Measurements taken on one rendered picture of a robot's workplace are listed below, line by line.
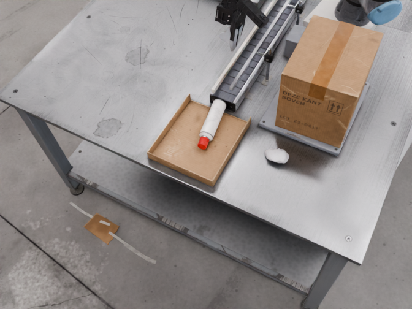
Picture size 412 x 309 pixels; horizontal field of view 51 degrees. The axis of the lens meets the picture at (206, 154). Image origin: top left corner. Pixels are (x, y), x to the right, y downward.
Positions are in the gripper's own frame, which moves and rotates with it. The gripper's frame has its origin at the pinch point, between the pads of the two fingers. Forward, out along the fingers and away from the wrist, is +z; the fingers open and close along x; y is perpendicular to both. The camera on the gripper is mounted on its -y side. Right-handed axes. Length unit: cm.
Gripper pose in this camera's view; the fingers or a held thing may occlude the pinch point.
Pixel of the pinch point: (234, 47)
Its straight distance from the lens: 156.2
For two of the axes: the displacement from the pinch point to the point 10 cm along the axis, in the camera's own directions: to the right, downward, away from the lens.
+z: -1.1, 7.7, 6.3
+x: -4.7, 5.2, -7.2
